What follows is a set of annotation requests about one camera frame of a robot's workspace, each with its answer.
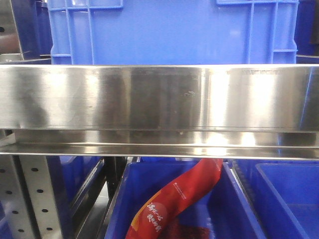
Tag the stainless steel shelf rail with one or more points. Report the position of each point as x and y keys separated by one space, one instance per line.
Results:
x=218 y=111

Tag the red printed package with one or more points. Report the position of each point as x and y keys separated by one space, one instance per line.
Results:
x=175 y=197

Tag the blue bin lower right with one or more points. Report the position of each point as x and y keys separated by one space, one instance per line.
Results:
x=287 y=200

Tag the blue bin below shelf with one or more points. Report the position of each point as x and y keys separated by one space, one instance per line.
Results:
x=224 y=213

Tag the large blue crate on shelf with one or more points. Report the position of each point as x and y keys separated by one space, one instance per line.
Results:
x=173 y=32

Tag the perforated steel upright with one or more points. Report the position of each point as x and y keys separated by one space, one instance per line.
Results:
x=32 y=197

